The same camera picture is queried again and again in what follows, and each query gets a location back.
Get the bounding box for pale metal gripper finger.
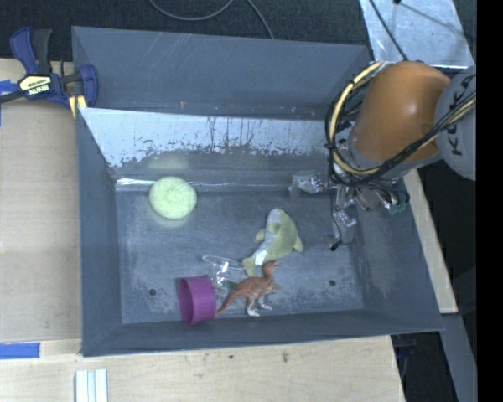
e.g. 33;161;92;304
332;187;358;245
290;173;333;199

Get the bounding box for green plush dolphin toy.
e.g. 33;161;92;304
241;207;305;277

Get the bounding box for orange-brown toy dinosaur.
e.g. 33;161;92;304
214;259;283;319

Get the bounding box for clear plastic cup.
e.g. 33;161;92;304
201;254;247;289

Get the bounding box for yellow-green round sponge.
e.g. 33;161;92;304
148;175;199;220

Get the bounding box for grey metal bin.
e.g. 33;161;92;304
70;25;446;358

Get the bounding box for purple plastic cup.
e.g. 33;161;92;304
176;276;218;327

